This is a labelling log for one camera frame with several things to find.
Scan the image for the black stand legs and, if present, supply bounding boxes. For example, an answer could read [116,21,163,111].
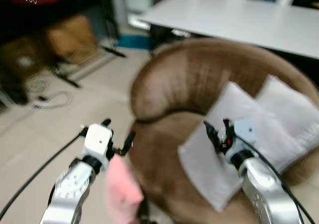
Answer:
[50,44,127,89]

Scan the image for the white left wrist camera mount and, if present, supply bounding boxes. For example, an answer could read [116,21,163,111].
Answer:
[82,124,115,171]

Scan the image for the light brown cardboard box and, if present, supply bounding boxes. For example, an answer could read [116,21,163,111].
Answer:
[46,15,99,61]

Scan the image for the pink pillow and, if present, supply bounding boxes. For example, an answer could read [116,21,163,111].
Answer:
[105,154,146,224]

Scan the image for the white power strip with cable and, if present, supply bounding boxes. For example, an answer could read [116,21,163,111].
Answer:
[25,76,74,109]

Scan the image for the brown round sofa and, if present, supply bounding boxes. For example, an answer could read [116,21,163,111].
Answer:
[129,37,319,224]

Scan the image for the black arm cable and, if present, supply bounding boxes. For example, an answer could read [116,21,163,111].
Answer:
[241,134,317,224]
[0,126,89,221]

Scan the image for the large grey pillow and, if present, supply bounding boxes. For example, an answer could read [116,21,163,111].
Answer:
[178,81,296,214]

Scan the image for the grey pillow with print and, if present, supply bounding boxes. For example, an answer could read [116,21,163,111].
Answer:
[255,75,319,153]

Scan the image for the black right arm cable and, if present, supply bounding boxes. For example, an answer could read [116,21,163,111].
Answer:
[241,134,317,224]

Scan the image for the white table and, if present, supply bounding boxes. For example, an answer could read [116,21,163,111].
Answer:
[139,0,319,60]

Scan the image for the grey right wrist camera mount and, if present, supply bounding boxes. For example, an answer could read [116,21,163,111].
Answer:
[233,118,258,153]

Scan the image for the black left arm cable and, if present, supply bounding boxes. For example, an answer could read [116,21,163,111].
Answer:
[0,126,89,221]

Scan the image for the dark brown cardboard box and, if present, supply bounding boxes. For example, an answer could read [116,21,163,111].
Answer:
[0,37,51,88]

